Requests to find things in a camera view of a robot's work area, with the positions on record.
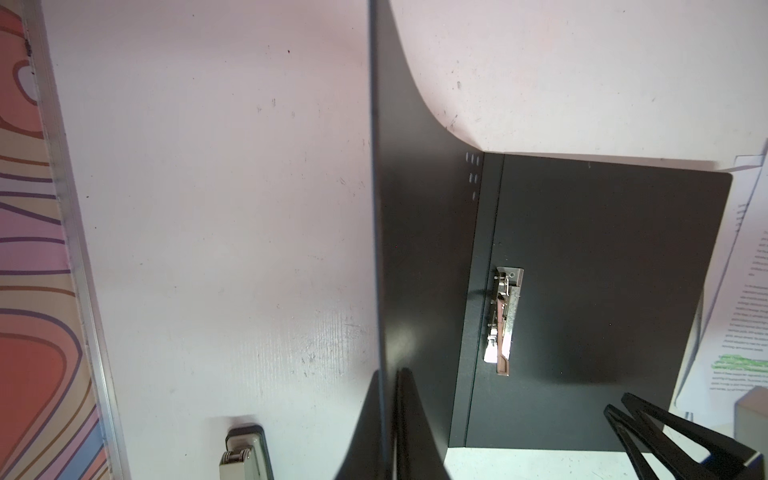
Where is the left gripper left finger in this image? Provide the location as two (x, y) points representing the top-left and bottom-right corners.
(336, 370), (391, 480)

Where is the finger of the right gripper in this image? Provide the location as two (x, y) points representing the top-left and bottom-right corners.
(603, 403), (672, 479)
(621, 393), (765, 480)

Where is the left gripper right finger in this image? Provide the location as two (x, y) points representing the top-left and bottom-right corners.
(397, 368), (449, 480)

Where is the blue file folder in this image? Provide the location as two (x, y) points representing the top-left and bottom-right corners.
(369, 1), (731, 478)

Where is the stack of printed papers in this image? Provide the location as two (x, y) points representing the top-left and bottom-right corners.
(675, 152), (767, 426)

